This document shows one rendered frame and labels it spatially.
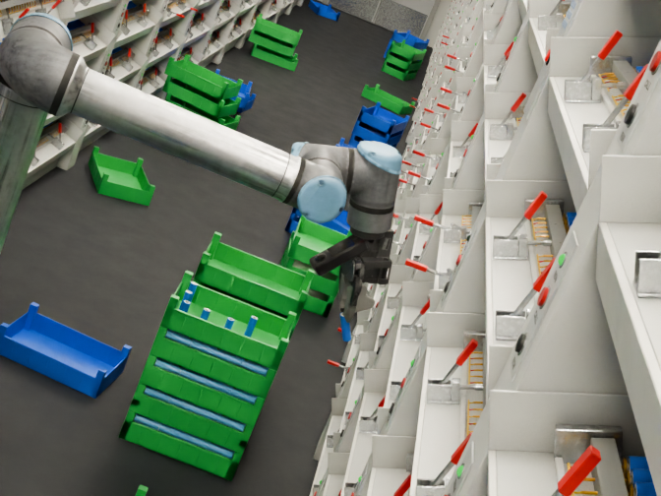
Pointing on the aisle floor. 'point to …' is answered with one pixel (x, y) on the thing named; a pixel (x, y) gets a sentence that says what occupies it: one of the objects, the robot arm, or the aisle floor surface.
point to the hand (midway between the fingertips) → (343, 313)
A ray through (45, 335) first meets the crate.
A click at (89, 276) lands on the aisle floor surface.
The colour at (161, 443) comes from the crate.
